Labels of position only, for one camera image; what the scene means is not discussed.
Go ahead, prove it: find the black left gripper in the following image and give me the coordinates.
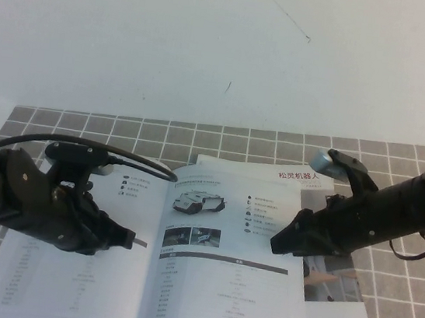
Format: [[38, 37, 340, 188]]
[[35, 179, 155, 264]]

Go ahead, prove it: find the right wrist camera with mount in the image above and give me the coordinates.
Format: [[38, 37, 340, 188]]
[[307, 145, 383, 204]]

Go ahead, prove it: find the grey white checked tablecloth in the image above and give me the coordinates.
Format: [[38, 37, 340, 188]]
[[0, 89, 425, 318]]

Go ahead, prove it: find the white product catalogue book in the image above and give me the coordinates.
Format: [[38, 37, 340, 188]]
[[0, 138, 330, 318]]

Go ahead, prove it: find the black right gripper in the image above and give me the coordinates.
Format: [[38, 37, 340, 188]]
[[268, 186, 366, 267]]

